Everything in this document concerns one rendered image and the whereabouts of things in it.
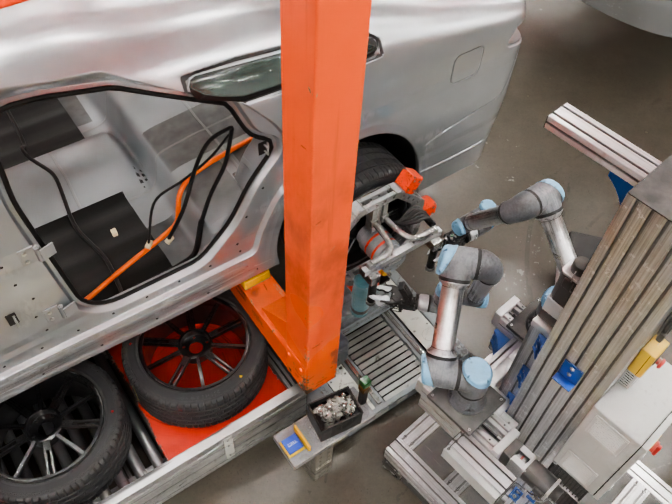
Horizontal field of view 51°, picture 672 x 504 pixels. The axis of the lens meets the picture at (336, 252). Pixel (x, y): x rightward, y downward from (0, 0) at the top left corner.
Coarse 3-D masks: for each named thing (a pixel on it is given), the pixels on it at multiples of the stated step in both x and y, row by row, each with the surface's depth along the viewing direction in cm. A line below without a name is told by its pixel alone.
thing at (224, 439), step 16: (272, 400) 318; (288, 400) 320; (304, 400) 331; (256, 416) 313; (272, 416) 321; (224, 432) 308; (240, 432) 312; (192, 448) 303; (208, 448) 304; (224, 448) 313; (176, 464) 298; (192, 464) 305; (144, 480) 293; (160, 480) 297; (112, 496) 289; (128, 496) 289; (144, 496) 298
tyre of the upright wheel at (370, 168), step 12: (360, 144) 311; (372, 144) 316; (360, 156) 306; (372, 156) 307; (384, 156) 311; (360, 168) 300; (372, 168) 302; (384, 168) 303; (396, 168) 307; (360, 180) 296; (372, 180) 298; (384, 180) 304; (360, 192) 299
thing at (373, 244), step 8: (360, 232) 316; (368, 232) 313; (376, 232) 312; (360, 240) 315; (368, 240) 312; (376, 240) 310; (392, 240) 311; (368, 248) 312; (376, 248) 309; (384, 248) 308; (376, 256) 309; (392, 264) 311; (400, 264) 316
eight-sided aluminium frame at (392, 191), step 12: (372, 192) 300; (384, 192) 302; (396, 192) 300; (360, 204) 295; (372, 204) 296; (384, 204) 301; (408, 204) 326; (420, 204) 319; (360, 216) 295; (408, 228) 336; (396, 240) 340; (408, 240) 338; (360, 264) 339; (348, 276) 330
